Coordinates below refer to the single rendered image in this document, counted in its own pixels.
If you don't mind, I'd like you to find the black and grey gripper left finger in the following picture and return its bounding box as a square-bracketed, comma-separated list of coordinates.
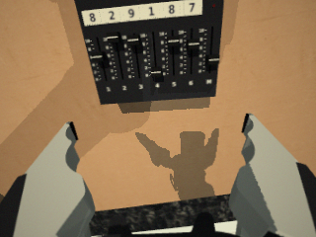
[0, 121, 96, 237]

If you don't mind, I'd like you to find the black lighting desk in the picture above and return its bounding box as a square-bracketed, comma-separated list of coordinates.
[74, 0, 224, 105]

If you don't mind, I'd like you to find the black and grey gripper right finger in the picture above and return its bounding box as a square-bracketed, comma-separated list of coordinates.
[228, 114, 316, 237]

